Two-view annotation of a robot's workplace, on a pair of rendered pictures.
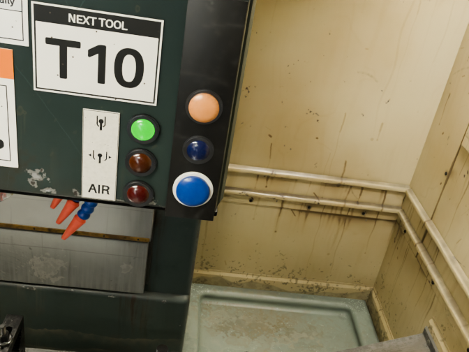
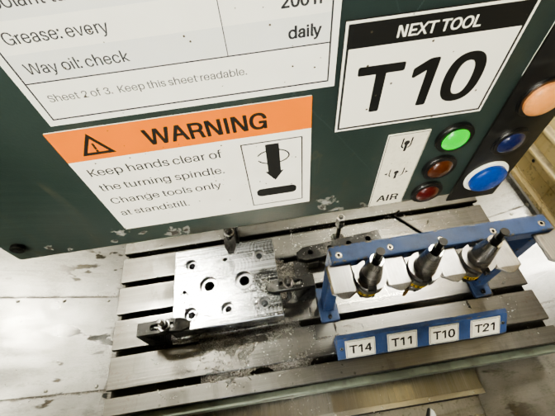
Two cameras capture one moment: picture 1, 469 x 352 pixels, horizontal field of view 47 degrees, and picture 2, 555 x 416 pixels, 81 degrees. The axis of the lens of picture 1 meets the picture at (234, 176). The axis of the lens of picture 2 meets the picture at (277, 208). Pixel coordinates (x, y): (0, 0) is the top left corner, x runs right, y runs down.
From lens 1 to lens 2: 0.31 m
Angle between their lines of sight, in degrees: 27
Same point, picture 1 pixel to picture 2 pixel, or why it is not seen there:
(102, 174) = (394, 186)
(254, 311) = not seen: hidden behind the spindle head
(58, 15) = (384, 32)
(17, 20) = (323, 56)
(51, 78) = (358, 115)
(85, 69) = (404, 93)
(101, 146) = (400, 164)
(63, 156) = (356, 182)
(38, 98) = (338, 138)
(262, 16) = not seen: outside the picture
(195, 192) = (493, 181)
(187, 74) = (540, 63)
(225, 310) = not seen: hidden behind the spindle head
